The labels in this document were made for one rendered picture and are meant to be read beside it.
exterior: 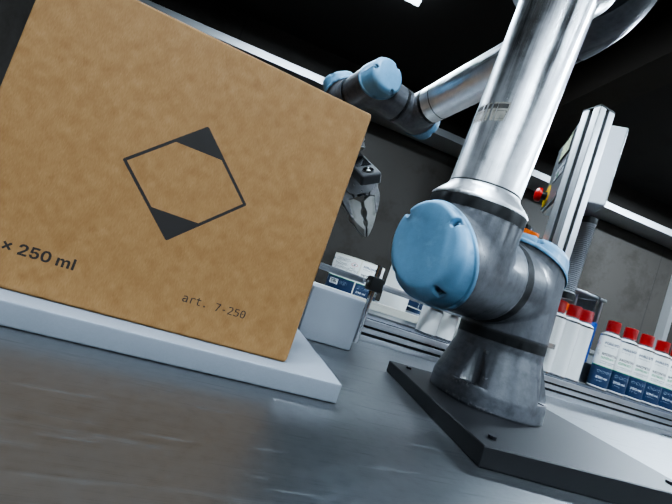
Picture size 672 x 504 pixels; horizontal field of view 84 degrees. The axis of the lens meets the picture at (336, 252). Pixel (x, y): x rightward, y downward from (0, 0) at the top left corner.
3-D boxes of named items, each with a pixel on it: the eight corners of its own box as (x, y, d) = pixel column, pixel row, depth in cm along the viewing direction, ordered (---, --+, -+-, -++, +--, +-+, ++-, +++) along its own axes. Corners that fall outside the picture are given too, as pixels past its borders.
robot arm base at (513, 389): (505, 396, 60) (522, 337, 61) (569, 439, 45) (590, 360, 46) (417, 369, 59) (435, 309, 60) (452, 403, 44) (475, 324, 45)
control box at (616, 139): (579, 223, 98) (600, 157, 99) (605, 206, 82) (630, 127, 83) (538, 213, 101) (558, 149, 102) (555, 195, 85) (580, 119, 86)
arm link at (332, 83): (335, 66, 78) (314, 82, 85) (344, 119, 79) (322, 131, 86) (364, 69, 82) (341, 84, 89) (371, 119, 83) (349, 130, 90)
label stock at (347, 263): (340, 295, 129) (354, 256, 130) (315, 284, 146) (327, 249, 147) (383, 308, 139) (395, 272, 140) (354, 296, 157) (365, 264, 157)
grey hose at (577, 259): (563, 299, 93) (588, 221, 94) (576, 302, 90) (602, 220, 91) (553, 295, 92) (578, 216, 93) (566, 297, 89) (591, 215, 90)
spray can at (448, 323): (442, 338, 96) (467, 264, 97) (455, 344, 91) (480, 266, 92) (426, 333, 95) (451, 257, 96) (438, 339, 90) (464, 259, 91)
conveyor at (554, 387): (645, 418, 123) (649, 404, 124) (684, 435, 113) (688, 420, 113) (113, 258, 76) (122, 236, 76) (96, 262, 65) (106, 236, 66)
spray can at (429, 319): (428, 334, 94) (453, 258, 95) (439, 339, 89) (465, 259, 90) (410, 328, 93) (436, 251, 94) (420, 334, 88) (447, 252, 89)
